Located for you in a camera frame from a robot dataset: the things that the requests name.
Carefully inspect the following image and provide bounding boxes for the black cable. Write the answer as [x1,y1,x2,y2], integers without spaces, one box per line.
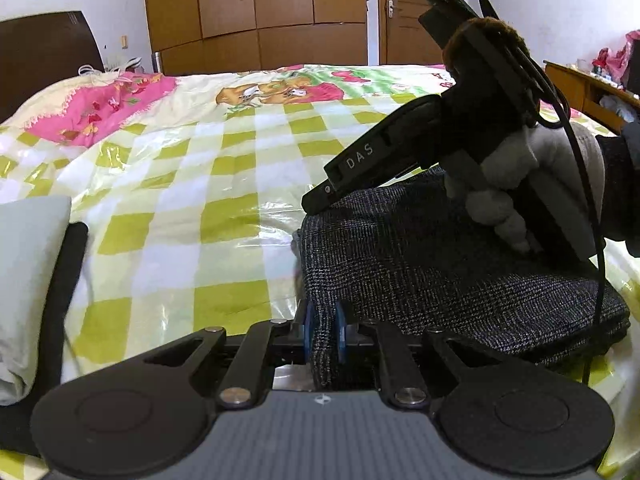
[409,0,608,386]

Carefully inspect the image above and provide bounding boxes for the brown wooden wardrobe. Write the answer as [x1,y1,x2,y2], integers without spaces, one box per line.
[145,0,368,76]

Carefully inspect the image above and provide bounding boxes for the dark wooden headboard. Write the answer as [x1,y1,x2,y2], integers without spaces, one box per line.
[0,11,104,120]

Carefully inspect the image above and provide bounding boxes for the right hand in grey glove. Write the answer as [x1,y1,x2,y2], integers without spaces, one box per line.
[445,126,590,252]

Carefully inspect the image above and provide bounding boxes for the folded light grey garment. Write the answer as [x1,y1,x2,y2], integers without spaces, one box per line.
[1,196,70,406]

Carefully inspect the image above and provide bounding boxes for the wooden side desk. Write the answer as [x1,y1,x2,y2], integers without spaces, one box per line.
[544,61,639,133]

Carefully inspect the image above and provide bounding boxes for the brown wooden door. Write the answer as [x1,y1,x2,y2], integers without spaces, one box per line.
[378,0,442,65]

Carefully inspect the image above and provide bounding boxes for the pink clothes on desk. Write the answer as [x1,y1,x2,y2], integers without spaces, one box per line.
[592,29,640,84]

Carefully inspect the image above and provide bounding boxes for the dark grey knit pants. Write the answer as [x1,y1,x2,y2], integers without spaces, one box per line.
[294,168,630,387]

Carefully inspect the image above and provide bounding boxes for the green checkered floral bedsheet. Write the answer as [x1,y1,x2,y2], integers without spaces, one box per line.
[0,63,640,480]

